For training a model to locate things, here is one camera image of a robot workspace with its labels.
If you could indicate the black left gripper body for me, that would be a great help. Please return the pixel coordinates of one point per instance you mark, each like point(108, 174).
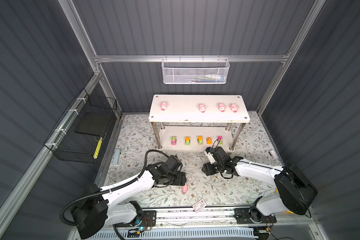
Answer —
point(167, 178)

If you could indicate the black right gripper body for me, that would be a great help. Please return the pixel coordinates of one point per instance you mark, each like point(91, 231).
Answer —
point(220, 166)

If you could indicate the orange toy bulldozer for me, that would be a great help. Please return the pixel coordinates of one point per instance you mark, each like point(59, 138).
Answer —
point(209, 141)

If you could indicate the orange green mixer toy truck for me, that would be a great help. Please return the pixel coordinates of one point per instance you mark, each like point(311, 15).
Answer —
point(200, 140)

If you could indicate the pink toy pig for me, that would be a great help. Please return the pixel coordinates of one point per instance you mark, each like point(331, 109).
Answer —
point(163, 106)
point(185, 189)
point(202, 108)
point(222, 107)
point(234, 108)

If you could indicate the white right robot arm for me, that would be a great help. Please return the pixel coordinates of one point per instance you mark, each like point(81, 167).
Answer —
point(295, 192)

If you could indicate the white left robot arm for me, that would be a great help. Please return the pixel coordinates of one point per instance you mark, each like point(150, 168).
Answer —
point(110, 196)

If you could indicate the white two-tier shelf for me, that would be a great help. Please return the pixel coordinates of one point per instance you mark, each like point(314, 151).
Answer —
point(183, 119)

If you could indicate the red white card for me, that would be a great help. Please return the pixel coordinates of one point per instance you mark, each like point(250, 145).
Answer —
point(200, 205)

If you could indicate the yellow green marker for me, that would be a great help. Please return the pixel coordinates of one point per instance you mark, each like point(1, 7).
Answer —
point(98, 148)

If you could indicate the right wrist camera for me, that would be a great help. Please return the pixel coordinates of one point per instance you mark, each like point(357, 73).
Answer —
point(209, 155)

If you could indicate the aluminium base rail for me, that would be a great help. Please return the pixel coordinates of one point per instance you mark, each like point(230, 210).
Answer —
point(198, 216)

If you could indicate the black wire basket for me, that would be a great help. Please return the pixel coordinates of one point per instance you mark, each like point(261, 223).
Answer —
point(76, 137)

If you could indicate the white wire basket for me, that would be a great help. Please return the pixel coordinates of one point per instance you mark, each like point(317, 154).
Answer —
point(195, 71)

